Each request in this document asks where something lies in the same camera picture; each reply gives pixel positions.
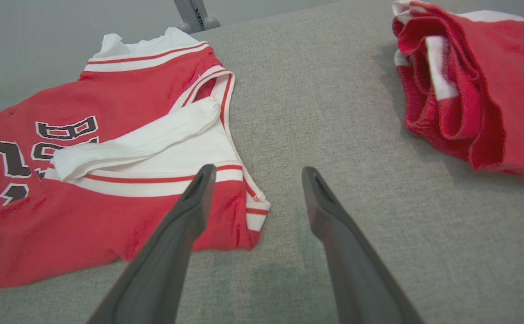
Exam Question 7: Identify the red basketball jersey white sleeves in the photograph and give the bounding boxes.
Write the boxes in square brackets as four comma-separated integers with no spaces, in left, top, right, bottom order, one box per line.
[0,27,271,289]

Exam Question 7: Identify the grey fabric sofa seat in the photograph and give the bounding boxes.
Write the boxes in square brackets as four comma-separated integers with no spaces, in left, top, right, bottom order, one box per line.
[0,0,524,324]

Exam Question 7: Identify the grey partition post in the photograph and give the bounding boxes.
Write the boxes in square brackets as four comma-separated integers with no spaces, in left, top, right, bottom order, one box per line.
[173,0,221,34]

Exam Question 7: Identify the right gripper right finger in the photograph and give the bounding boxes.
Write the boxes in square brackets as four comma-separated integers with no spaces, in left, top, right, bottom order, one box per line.
[302,166,425,324]

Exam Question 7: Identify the red shorts white trim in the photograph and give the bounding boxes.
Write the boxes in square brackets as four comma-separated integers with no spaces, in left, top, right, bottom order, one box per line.
[392,0,524,182]

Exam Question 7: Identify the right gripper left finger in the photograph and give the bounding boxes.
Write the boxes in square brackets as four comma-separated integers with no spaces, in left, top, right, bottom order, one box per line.
[86,164,217,324]

